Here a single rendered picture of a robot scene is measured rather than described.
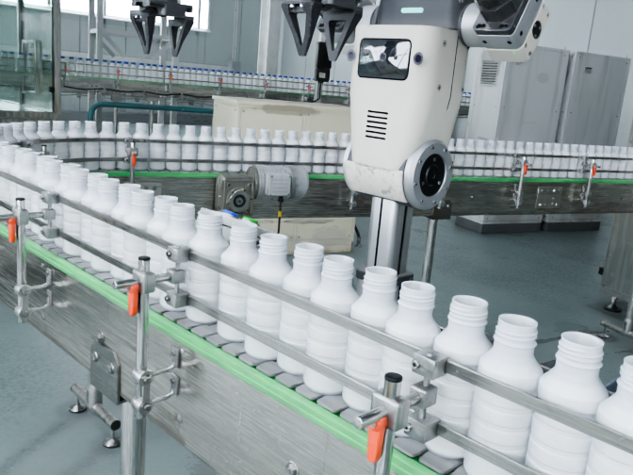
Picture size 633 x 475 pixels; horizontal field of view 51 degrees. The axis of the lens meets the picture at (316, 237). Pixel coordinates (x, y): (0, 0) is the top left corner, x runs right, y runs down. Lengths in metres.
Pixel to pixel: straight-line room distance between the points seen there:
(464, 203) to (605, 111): 4.84
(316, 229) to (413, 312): 4.66
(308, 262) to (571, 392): 0.35
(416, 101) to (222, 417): 0.79
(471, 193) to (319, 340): 2.41
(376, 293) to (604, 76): 7.10
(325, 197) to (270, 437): 1.94
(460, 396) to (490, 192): 2.56
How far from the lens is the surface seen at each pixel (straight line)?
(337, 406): 0.80
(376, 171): 1.49
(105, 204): 1.23
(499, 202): 3.27
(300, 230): 5.29
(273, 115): 5.04
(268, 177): 2.44
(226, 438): 0.96
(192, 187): 2.52
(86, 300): 1.26
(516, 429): 0.67
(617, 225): 4.88
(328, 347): 0.79
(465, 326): 0.68
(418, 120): 1.44
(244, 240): 0.92
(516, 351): 0.65
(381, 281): 0.74
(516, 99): 6.94
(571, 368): 0.63
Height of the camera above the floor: 1.37
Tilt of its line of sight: 13 degrees down
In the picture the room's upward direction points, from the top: 5 degrees clockwise
